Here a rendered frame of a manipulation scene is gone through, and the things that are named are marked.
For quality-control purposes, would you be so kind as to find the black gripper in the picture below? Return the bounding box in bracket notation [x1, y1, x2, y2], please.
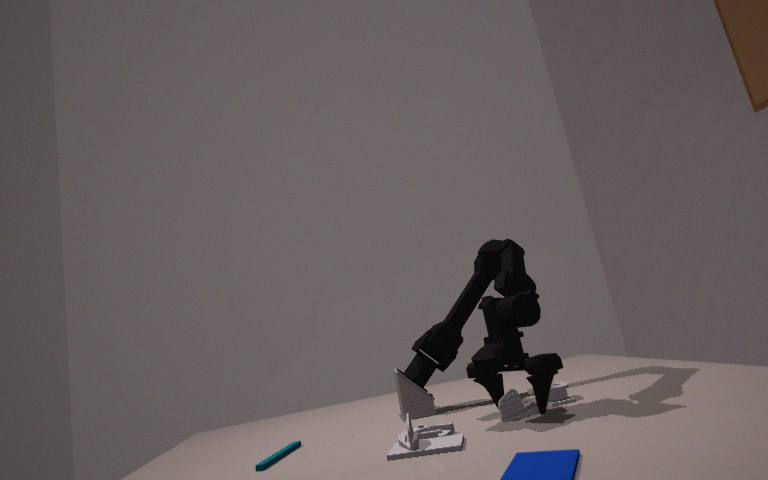
[466, 328, 563, 414]

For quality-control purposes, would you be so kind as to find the teal rectangular bar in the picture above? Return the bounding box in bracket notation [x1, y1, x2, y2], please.
[255, 441, 302, 471]

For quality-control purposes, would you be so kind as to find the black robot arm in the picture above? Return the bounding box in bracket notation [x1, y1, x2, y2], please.
[401, 239, 541, 392]

